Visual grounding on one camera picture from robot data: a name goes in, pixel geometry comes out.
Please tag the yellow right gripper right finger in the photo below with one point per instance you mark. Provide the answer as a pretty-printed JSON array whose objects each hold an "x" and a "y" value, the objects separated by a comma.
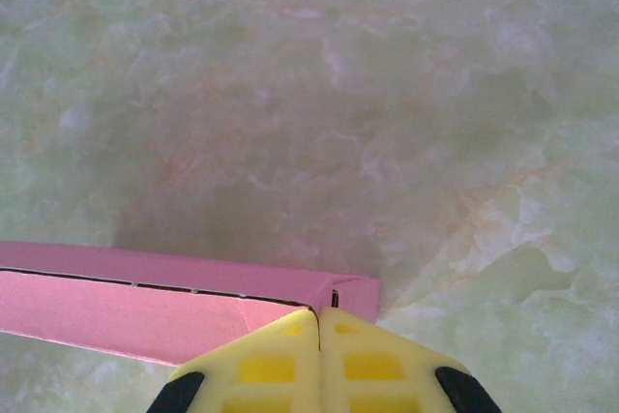
[{"x": 372, "y": 369}]

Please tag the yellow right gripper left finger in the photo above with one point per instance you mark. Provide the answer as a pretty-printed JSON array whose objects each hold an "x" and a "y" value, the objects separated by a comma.
[{"x": 261, "y": 369}]

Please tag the pink and white paper box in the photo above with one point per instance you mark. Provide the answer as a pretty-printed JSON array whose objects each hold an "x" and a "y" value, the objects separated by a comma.
[{"x": 145, "y": 306}]

